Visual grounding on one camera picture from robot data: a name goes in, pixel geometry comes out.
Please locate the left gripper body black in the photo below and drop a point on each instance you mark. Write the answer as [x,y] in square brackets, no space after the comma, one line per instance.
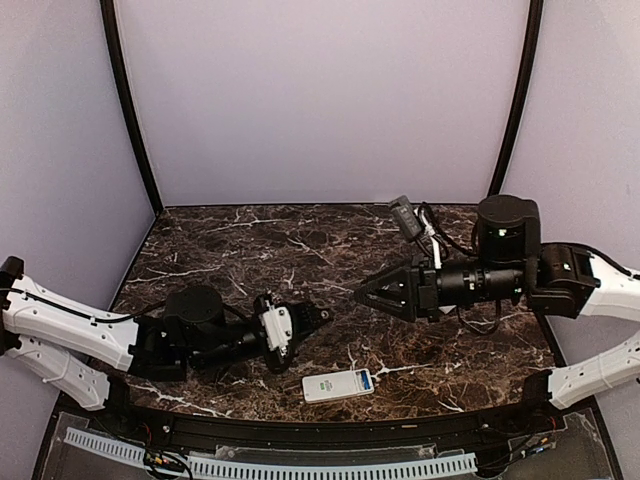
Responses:
[286,353]

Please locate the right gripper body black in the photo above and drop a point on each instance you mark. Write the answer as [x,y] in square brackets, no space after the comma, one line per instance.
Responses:
[426,298]

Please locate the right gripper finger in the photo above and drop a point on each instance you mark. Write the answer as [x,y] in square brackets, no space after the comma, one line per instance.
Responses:
[392,280]
[388,304]

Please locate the white remote control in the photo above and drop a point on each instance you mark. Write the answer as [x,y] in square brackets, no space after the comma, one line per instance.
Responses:
[333,386]

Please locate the blue battery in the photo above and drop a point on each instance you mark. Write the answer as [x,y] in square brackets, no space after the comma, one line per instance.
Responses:
[366,380]

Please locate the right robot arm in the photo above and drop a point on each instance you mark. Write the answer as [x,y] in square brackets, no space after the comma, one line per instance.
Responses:
[506,260]

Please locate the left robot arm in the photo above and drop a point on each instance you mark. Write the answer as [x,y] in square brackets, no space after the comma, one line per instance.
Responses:
[192,329]

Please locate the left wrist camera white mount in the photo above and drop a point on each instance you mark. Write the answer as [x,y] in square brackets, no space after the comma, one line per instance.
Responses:
[276,319]

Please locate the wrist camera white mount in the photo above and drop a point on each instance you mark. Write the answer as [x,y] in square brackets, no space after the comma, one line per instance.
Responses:
[416,229]
[276,319]

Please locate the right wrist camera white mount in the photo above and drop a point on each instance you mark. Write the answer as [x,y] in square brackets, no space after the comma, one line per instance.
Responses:
[416,229]

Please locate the black front table rail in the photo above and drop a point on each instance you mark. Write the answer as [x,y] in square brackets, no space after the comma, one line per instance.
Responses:
[476,429]

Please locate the white slotted cable duct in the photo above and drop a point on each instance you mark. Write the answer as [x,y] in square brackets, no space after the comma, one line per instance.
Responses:
[274,465]

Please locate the right black frame post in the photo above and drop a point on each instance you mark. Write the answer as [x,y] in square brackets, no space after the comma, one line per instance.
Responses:
[521,88]

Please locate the black frame post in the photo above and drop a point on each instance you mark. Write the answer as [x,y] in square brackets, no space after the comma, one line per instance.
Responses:
[124,93]
[521,88]

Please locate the left black frame post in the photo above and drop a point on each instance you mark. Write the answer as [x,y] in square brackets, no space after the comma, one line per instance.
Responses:
[124,93]

